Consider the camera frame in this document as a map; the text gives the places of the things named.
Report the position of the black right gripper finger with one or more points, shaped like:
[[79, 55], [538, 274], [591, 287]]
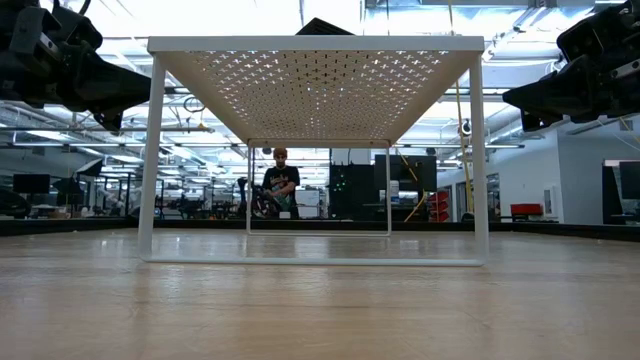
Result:
[[570, 107], [565, 82]]

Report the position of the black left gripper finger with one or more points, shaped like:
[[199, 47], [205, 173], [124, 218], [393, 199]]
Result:
[[107, 77], [110, 102]]

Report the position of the white perforated metal shelf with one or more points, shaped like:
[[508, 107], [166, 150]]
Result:
[[315, 44]]

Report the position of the small black square plate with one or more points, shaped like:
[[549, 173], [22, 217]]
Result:
[[322, 29]]

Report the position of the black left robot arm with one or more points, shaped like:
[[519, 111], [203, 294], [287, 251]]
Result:
[[7, 85]]

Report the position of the red box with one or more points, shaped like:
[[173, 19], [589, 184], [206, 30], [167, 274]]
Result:
[[526, 209]]

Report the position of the red bin rack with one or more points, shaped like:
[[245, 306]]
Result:
[[440, 205]]

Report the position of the large black monitor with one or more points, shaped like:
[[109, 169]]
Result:
[[415, 172]]

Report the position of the person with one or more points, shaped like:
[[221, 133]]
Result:
[[281, 182]]

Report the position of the black cabinet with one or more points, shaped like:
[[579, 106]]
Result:
[[350, 190]]

